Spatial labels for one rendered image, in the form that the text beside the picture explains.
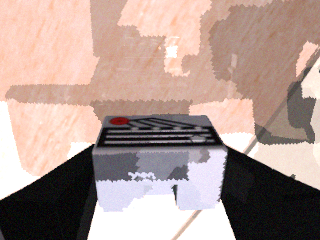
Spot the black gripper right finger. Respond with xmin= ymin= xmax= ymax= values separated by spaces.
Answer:
xmin=221 ymin=145 xmax=320 ymax=240

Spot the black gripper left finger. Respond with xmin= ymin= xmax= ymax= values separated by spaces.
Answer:
xmin=0 ymin=144 xmax=97 ymax=240

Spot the grey block with square slot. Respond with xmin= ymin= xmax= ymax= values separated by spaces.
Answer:
xmin=92 ymin=115 xmax=228 ymax=213

